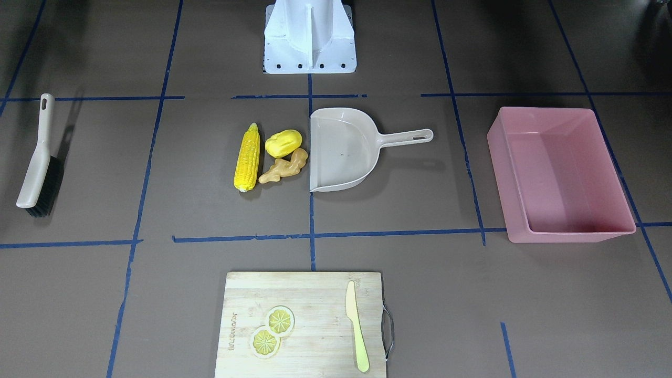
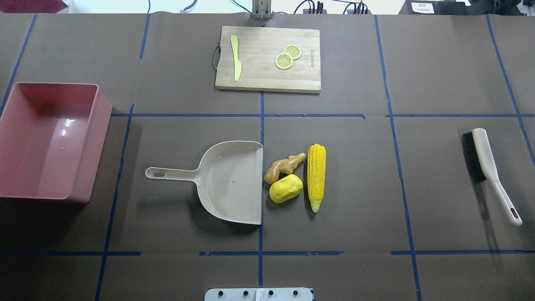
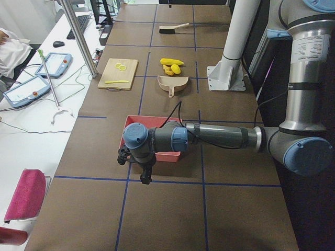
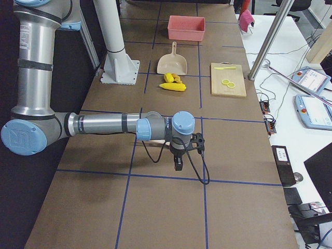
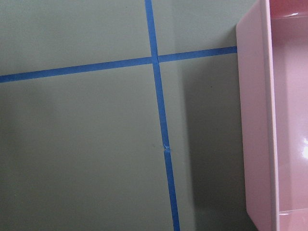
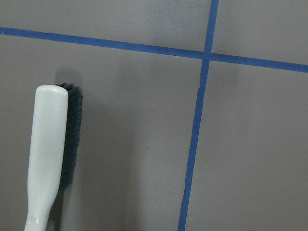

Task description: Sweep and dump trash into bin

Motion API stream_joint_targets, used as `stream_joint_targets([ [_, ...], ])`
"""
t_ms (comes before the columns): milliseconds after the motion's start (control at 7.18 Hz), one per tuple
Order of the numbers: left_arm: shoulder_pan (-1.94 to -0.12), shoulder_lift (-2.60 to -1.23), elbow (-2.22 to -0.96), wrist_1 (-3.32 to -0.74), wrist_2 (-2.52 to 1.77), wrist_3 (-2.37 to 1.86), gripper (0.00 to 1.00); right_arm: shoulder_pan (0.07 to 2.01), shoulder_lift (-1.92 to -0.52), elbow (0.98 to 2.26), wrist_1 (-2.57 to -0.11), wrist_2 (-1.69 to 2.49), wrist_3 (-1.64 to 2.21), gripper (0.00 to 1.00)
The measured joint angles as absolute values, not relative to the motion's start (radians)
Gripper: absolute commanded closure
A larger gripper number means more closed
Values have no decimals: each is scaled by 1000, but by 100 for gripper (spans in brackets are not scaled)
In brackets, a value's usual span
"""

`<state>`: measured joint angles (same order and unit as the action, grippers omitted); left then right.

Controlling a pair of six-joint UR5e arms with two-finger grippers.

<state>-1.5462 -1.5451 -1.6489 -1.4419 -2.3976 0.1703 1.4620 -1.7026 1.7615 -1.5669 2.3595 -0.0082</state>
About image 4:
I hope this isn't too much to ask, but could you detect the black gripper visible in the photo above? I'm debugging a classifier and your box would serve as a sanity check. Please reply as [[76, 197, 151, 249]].
[[170, 138, 189, 171]]

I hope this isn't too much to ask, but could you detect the beige plastic dustpan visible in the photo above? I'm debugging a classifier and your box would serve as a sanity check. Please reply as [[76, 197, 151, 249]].
[[157, 41, 187, 75]]

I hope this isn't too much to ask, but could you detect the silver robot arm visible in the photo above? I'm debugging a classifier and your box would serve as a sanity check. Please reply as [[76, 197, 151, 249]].
[[1, 1, 196, 171]]

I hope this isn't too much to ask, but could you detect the pink plastic bin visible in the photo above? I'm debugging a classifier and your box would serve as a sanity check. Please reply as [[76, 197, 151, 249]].
[[168, 15, 205, 42]]

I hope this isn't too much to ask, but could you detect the yellow toy corn cob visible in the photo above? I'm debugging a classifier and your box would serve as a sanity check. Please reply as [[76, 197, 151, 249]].
[[159, 82, 186, 92]]

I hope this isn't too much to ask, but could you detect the brown toy ginger root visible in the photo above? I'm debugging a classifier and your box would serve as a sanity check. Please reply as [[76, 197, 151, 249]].
[[171, 74, 183, 84]]

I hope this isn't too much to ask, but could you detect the yellow toy potato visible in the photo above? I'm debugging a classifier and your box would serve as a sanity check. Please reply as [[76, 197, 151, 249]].
[[163, 73, 174, 83]]

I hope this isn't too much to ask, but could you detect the lemon slice far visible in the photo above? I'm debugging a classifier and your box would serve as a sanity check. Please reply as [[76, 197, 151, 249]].
[[222, 79, 230, 85]]

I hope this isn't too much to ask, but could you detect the lemon slice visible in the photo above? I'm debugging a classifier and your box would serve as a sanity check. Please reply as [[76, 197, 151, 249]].
[[227, 82, 236, 88], [222, 79, 230, 85]]

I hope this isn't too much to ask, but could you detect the lemon slice near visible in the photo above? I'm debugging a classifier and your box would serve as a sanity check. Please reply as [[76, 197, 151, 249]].
[[227, 82, 236, 88]]

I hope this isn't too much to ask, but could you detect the wooden cutting board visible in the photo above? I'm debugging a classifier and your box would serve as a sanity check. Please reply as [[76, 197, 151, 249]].
[[211, 63, 247, 98]]

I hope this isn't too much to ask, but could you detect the orange black connector near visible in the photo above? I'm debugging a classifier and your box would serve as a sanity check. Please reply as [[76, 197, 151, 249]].
[[263, 114, 276, 136]]

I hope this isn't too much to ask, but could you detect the orange black connector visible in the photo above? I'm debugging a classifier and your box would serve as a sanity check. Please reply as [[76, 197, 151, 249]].
[[263, 114, 276, 136], [259, 93, 270, 114]]

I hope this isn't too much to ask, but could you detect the orange black connector far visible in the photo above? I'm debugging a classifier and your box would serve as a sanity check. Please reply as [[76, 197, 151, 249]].
[[259, 93, 270, 114]]

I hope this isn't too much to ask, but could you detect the yellow plastic knife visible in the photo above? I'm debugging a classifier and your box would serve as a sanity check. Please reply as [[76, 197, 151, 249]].
[[213, 66, 237, 70]]

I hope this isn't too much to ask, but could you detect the black power box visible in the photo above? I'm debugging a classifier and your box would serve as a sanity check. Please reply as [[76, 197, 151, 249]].
[[271, 145, 296, 187]]

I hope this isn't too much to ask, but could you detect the metal rod with hook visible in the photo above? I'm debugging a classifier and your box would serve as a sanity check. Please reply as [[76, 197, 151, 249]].
[[261, 59, 332, 107]]

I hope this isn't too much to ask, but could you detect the black monitor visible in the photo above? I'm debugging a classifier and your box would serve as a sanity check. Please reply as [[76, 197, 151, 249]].
[[304, 149, 331, 212]]

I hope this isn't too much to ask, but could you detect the near blue teach pendant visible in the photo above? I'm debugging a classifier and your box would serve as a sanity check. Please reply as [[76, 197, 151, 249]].
[[294, 94, 331, 131]]

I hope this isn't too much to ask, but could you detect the blue teach pendant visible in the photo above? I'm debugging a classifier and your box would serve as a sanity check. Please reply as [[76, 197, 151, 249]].
[[292, 66, 331, 94], [294, 94, 331, 131]]

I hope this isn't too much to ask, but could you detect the pink cloth on stand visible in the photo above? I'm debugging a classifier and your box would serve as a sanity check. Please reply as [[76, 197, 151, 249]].
[[238, 10, 255, 34]]

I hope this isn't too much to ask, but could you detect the far blue teach pendant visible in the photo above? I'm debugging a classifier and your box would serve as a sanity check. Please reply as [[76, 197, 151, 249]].
[[292, 66, 331, 94]]

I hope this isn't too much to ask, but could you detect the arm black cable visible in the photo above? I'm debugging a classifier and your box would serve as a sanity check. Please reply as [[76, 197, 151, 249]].
[[143, 136, 211, 185]]

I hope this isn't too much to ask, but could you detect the white camera support pole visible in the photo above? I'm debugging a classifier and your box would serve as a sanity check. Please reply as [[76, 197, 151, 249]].
[[93, 0, 140, 85]]

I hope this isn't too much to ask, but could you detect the silver metal frame post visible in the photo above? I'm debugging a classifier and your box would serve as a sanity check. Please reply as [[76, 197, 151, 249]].
[[248, 0, 294, 81]]

